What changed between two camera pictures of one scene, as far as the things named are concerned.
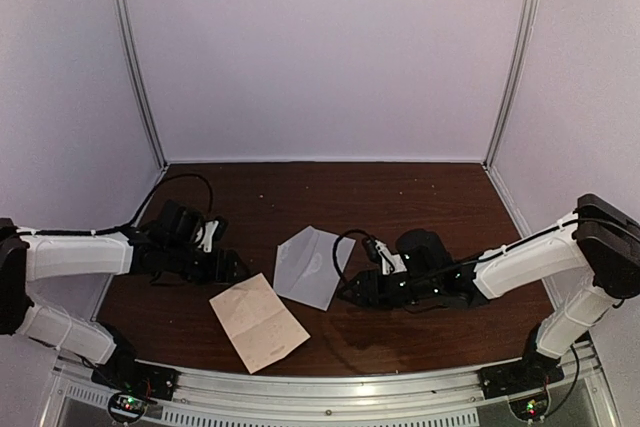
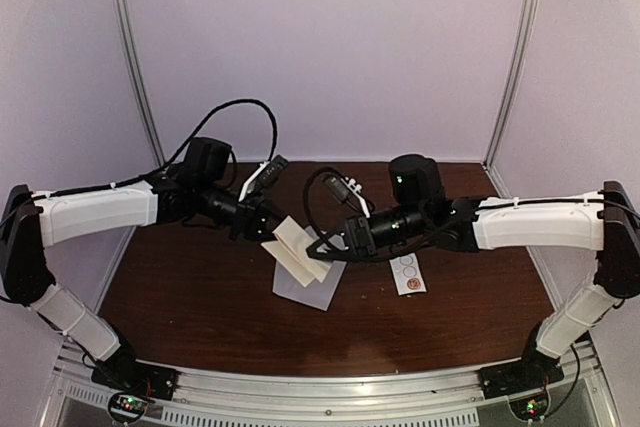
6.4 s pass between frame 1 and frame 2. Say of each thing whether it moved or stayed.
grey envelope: stayed
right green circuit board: stayed
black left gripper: moved
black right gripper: moved
